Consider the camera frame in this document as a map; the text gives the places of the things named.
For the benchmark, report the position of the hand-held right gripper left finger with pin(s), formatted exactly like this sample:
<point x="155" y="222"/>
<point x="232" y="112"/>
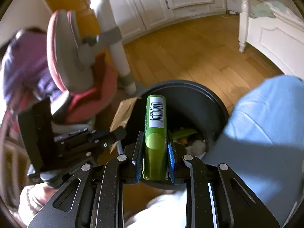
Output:
<point x="139" y="161"/>

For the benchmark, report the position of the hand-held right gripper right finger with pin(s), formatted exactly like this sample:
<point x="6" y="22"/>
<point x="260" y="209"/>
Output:
<point x="171" y="161"/>

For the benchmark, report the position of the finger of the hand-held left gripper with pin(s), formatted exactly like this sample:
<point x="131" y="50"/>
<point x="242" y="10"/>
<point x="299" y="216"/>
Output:
<point x="111" y="136"/>

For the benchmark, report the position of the brown paper bag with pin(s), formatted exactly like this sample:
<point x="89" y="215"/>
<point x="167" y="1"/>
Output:
<point x="123" y="114"/>

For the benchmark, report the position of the black trash bin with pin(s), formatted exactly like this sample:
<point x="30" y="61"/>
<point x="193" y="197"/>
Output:
<point x="190" y="104"/>

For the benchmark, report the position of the person's left hand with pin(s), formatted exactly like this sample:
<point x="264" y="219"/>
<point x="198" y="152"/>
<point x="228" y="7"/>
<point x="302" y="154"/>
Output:
<point x="35" y="204"/>

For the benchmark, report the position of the crumpled white paper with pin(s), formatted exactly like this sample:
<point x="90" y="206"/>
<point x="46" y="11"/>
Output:
<point x="196" y="147"/>

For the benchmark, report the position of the green wrapper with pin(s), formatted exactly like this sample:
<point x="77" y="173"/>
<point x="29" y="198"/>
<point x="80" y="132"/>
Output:
<point x="182" y="134"/>

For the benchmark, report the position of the person's light clothing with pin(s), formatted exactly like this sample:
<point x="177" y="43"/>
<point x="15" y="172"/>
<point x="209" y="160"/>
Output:
<point x="161" y="209"/>

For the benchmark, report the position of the purple jacket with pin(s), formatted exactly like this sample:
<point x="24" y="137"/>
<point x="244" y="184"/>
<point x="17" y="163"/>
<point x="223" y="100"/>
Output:
<point x="23" y="59"/>

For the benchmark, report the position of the white desk leg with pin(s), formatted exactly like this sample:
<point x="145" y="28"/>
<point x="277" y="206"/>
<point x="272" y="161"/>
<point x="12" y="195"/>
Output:
<point x="118" y="52"/>

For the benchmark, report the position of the blue star-print tablecloth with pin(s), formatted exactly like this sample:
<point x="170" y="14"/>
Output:
<point x="261" y="128"/>

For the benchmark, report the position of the white wardrobe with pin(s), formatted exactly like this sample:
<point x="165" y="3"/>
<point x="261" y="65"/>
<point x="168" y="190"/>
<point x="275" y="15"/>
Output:
<point x="154" y="4"/>

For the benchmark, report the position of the white wooden bed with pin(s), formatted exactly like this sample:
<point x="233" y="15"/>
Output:
<point x="273" y="38"/>

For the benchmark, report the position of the green blanket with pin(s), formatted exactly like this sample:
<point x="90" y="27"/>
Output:
<point x="262" y="9"/>

